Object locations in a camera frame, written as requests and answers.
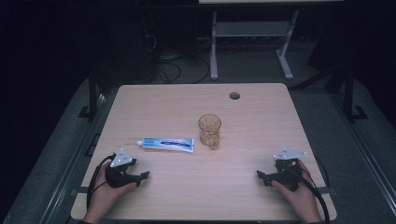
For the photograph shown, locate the black metal stand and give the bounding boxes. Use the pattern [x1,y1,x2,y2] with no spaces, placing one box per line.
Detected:
[342,66,370,123]
[78,66,104,120]

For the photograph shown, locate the blue and white toothpaste tube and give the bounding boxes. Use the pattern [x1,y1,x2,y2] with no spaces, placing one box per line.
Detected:
[136,137,196,154]

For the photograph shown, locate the amber glass cup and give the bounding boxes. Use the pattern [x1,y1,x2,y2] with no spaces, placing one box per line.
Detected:
[197,113,222,151]

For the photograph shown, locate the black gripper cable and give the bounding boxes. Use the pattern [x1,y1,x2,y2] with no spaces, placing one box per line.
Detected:
[86,153,118,211]
[281,155,332,224]

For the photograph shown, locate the white metal table frame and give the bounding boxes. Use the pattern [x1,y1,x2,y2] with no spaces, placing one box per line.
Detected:
[209,9,301,82]

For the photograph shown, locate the black floor cables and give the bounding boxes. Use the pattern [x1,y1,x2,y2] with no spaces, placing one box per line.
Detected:
[143,31,212,85]

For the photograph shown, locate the person's right hand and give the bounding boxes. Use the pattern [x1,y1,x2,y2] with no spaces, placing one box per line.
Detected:
[270,160,323,224]

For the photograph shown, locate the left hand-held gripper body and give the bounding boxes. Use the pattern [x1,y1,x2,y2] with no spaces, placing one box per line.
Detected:
[105,148,140,189]

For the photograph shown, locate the person's left hand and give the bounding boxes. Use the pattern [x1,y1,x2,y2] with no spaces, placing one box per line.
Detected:
[83,161,138,224]

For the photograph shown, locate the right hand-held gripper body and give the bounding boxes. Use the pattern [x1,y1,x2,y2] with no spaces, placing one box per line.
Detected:
[263,147,308,191]

